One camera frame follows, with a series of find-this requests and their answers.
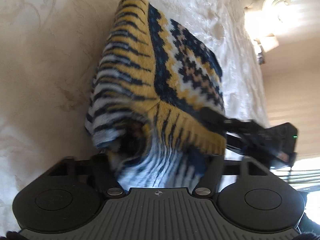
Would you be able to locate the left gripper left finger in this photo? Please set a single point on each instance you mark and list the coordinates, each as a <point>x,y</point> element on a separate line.
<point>102,174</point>

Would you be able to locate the patterned knit sweater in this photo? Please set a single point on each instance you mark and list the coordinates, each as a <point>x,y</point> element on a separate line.
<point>153,79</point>

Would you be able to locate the cream embroidered bedspread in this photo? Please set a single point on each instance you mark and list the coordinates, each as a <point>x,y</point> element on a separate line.
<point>49,52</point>

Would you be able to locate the white bedside lamp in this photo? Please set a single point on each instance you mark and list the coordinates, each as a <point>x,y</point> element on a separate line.
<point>265,44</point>

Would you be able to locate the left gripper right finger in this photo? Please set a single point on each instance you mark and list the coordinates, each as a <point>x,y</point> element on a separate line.
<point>212,177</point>

